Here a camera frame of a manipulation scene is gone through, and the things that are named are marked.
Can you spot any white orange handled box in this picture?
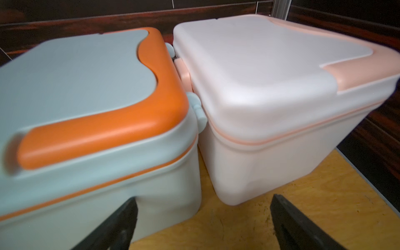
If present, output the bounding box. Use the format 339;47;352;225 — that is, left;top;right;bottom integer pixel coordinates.
1;27;207;250

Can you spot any white pink first aid box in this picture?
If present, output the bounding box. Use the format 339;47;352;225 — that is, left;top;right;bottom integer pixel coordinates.
173;14;400;206

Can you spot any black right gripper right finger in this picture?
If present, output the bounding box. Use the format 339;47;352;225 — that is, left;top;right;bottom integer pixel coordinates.
270;194;345;250

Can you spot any aluminium frame rail right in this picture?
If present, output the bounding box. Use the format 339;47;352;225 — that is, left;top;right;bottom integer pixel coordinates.
270;0;292;20

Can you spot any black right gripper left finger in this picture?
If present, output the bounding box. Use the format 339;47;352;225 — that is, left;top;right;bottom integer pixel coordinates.
73;197;138;250

